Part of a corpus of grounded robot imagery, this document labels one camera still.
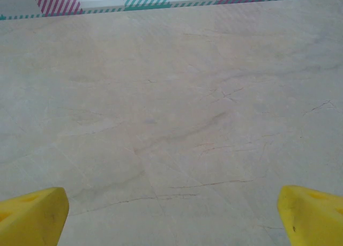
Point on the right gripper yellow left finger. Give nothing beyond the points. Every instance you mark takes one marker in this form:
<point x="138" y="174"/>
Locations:
<point x="29" y="219"/>

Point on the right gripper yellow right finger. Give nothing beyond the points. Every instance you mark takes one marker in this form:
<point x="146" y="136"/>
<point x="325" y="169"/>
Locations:
<point x="313" y="219"/>

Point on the aluminium back frame rail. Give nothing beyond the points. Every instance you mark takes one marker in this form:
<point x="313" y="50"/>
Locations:
<point x="101" y="2"/>

